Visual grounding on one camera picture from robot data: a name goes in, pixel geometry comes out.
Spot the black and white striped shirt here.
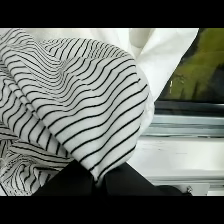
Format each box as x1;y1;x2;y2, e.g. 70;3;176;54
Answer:
0;28;150;197

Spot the silver frame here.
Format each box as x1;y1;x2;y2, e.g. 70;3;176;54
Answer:
126;103;224;197

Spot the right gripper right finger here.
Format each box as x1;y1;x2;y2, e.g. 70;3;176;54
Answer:
103;162;185;197

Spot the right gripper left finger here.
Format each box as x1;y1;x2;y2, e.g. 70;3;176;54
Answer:
33;159;98;197

